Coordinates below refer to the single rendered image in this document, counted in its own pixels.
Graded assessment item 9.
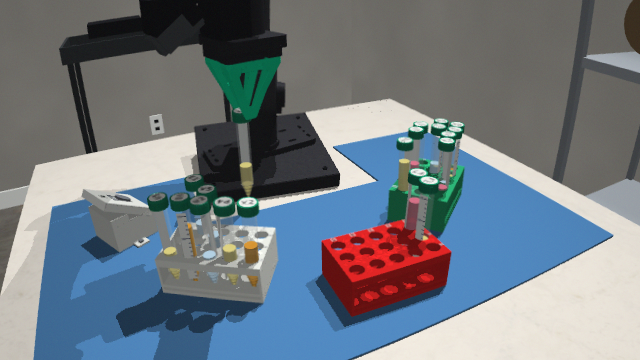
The red tube rack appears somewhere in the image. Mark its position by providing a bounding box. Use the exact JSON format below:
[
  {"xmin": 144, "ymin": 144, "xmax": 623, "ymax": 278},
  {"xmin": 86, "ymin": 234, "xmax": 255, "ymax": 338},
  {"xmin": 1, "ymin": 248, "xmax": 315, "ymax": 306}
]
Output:
[{"xmin": 321, "ymin": 219, "xmax": 452, "ymax": 317}]

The green tube rack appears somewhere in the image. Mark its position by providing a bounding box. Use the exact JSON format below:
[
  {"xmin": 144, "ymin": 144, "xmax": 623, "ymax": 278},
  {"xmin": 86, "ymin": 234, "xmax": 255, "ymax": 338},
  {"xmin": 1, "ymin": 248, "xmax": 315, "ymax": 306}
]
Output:
[{"xmin": 387, "ymin": 159, "xmax": 465, "ymax": 232}]

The white test tube rack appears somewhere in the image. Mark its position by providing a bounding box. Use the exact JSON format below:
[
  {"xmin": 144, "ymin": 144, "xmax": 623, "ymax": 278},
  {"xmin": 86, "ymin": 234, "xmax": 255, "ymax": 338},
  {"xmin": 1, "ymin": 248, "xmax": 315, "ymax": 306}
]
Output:
[{"xmin": 155, "ymin": 225, "xmax": 278, "ymax": 303}]

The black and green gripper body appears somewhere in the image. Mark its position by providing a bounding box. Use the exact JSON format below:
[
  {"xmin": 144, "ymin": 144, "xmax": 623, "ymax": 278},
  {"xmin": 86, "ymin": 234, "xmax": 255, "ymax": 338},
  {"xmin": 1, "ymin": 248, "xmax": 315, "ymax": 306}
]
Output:
[{"xmin": 198, "ymin": 0, "xmax": 287, "ymax": 65}]

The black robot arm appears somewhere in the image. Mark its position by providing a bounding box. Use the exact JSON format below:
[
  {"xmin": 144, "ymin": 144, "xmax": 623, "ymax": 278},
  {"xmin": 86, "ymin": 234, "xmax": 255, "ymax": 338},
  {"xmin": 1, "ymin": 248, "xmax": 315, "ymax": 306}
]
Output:
[{"xmin": 139, "ymin": 0, "xmax": 316, "ymax": 171}]

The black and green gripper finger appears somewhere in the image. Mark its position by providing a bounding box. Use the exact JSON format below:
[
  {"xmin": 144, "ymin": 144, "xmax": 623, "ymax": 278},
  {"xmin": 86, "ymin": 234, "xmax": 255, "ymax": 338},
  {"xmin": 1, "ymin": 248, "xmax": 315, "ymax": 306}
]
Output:
[
  {"xmin": 220, "ymin": 56, "xmax": 281, "ymax": 120},
  {"xmin": 205, "ymin": 57, "xmax": 258, "ymax": 109}
]

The blue bench mat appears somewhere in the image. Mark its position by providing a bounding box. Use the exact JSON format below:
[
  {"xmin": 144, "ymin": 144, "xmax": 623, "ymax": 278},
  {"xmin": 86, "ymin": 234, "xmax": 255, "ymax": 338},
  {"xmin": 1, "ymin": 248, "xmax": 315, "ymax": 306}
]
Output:
[{"xmin": 33, "ymin": 132, "xmax": 614, "ymax": 360}]

